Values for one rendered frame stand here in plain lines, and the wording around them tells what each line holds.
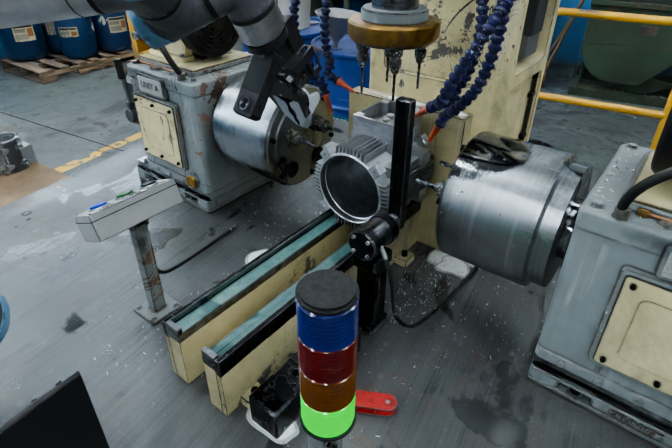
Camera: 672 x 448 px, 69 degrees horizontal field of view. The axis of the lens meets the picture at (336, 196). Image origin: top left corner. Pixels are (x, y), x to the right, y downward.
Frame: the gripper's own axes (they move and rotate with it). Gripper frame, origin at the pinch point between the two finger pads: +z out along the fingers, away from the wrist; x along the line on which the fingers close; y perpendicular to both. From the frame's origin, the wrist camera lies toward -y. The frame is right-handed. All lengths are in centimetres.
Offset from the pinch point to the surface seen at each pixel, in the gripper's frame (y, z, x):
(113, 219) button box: -33.3, -6.9, 15.1
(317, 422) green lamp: -40, -11, -37
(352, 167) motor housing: 7.4, 23.6, 1.1
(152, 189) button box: -25.0, -4.1, 15.8
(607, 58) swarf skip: 327, 279, 18
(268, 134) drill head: 0.9, 9.7, 15.2
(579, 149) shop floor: 202, 251, 0
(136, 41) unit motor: 11, 3, 71
